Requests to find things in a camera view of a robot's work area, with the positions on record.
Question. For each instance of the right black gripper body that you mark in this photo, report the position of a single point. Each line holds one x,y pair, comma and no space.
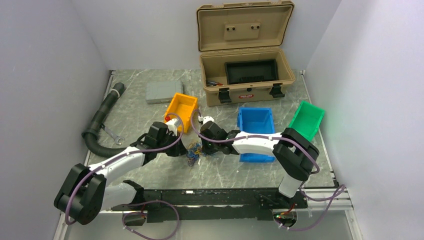
205,145

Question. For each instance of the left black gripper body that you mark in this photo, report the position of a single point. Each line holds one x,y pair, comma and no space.
177,147

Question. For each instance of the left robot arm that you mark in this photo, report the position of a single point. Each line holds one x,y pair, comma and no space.
87,190

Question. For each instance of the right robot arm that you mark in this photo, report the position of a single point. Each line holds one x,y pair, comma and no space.
296,155

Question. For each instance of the orange plastic bin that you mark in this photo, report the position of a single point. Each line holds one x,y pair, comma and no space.
183,105

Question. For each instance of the silver wrench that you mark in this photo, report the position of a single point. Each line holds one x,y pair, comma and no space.
118,140

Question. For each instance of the grey plastic case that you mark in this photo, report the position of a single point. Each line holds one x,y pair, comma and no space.
159,92

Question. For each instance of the blue plastic bin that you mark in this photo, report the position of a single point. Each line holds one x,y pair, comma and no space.
255,120

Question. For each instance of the black toolbox tray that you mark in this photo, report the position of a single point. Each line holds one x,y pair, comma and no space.
253,71

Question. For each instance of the green plastic bin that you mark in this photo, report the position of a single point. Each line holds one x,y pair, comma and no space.
307,119

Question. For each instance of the tan plastic toolbox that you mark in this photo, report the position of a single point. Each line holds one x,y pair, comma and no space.
236,32

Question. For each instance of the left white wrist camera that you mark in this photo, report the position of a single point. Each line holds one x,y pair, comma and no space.
175,125

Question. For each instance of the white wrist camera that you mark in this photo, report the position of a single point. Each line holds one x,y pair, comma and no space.
175,125
205,119

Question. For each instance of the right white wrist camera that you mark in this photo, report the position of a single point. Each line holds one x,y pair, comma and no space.
205,119

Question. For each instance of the red handled screwdriver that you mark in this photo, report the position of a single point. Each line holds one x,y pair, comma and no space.
213,83

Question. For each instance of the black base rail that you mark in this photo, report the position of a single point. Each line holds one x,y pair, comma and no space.
215,203

